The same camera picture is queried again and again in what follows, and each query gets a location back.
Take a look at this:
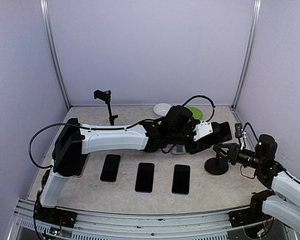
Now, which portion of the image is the tall black pole phone stand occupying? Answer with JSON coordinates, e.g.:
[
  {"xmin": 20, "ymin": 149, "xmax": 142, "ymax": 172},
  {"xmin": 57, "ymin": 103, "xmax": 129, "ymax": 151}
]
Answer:
[{"xmin": 93, "ymin": 89, "xmax": 118, "ymax": 126}]

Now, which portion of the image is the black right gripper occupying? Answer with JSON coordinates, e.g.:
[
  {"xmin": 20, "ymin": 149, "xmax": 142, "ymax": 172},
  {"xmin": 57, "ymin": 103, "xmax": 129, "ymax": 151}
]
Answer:
[{"xmin": 213, "ymin": 142, "xmax": 264, "ymax": 169}]

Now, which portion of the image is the phone with clear case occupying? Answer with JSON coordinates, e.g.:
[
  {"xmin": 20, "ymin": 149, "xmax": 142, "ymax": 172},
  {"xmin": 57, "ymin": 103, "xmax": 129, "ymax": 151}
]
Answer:
[{"xmin": 72, "ymin": 154, "xmax": 90, "ymax": 178}]

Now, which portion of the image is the left aluminium frame post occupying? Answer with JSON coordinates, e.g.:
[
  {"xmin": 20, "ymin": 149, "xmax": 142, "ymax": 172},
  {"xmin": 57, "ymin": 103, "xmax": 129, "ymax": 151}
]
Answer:
[{"xmin": 39, "ymin": 0, "xmax": 72, "ymax": 111}]

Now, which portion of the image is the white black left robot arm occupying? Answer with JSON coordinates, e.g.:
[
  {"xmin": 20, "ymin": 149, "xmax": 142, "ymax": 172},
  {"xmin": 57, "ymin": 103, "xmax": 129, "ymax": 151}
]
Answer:
[{"xmin": 39, "ymin": 105, "xmax": 221, "ymax": 223}]

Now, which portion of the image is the blue edged black phone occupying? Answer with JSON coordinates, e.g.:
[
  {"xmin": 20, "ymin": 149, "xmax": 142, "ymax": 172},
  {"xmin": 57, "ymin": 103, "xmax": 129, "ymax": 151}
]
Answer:
[{"xmin": 134, "ymin": 162, "xmax": 155, "ymax": 193}]

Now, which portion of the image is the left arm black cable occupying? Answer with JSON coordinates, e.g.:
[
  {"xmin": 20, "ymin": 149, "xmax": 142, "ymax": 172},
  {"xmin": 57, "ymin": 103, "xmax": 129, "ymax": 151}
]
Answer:
[{"xmin": 28, "ymin": 94, "xmax": 216, "ymax": 171}]

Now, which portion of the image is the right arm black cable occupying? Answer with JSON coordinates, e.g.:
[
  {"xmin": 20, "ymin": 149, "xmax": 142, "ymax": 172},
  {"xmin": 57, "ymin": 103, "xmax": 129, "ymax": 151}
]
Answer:
[{"xmin": 242, "ymin": 121, "xmax": 260, "ymax": 141}]

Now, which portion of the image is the aluminium frame post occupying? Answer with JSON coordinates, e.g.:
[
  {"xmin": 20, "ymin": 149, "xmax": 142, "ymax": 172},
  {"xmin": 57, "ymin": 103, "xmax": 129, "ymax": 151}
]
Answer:
[
  {"xmin": 39, "ymin": 0, "xmax": 72, "ymax": 111},
  {"xmin": 231, "ymin": 0, "xmax": 262, "ymax": 111}
]

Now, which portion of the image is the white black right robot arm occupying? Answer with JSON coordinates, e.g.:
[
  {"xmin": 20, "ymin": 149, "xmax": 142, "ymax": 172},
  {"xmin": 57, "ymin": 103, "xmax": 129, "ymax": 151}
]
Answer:
[{"xmin": 213, "ymin": 134, "xmax": 300, "ymax": 235}]

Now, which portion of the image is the short black pole phone stand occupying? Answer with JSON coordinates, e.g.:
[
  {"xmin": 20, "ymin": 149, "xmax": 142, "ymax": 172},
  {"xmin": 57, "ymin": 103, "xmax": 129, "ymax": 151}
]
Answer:
[{"xmin": 204, "ymin": 153, "xmax": 229, "ymax": 176}]

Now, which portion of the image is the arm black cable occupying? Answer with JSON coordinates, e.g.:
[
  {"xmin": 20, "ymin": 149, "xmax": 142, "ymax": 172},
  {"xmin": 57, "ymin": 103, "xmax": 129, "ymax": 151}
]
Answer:
[
  {"xmin": 28, "ymin": 94, "xmax": 216, "ymax": 171},
  {"xmin": 242, "ymin": 121, "xmax": 260, "ymax": 141}
]

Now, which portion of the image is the aluminium front rail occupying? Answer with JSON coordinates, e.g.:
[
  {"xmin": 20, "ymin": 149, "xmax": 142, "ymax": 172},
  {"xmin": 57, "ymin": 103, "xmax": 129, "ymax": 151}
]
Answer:
[{"xmin": 7, "ymin": 199, "xmax": 300, "ymax": 240}]

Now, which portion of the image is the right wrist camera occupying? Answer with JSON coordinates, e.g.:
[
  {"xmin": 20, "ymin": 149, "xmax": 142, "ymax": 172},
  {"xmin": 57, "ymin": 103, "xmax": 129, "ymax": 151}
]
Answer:
[{"xmin": 234, "ymin": 123, "xmax": 247, "ymax": 150}]

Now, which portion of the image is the white ceramic bowl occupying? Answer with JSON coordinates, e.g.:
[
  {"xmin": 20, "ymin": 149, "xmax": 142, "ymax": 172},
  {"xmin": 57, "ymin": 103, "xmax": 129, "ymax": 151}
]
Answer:
[{"xmin": 153, "ymin": 103, "xmax": 172, "ymax": 117}]

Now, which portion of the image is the right aluminium frame post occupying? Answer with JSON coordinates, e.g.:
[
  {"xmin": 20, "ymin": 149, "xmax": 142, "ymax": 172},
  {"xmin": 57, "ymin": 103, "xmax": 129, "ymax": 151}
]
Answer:
[{"xmin": 231, "ymin": 0, "xmax": 262, "ymax": 111}]

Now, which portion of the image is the purple edged black phone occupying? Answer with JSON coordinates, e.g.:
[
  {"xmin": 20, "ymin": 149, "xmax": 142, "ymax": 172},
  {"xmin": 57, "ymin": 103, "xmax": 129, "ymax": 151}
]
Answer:
[{"xmin": 100, "ymin": 154, "xmax": 121, "ymax": 183}]

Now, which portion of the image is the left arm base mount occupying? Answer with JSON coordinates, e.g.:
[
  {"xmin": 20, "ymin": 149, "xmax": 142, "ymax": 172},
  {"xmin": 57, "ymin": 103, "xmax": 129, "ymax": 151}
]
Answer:
[{"xmin": 34, "ymin": 207, "xmax": 77, "ymax": 229}]

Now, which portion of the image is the green plate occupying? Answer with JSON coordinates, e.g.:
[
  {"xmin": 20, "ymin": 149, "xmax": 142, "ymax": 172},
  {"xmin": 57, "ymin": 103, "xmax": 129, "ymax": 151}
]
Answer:
[{"xmin": 186, "ymin": 106, "xmax": 203, "ymax": 121}]

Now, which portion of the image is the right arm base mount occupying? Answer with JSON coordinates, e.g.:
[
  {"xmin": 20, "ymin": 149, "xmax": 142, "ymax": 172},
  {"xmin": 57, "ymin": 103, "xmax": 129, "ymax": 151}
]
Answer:
[{"xmin": 228, "ymin": 208, "xmax": 271, "ymax": 228}]

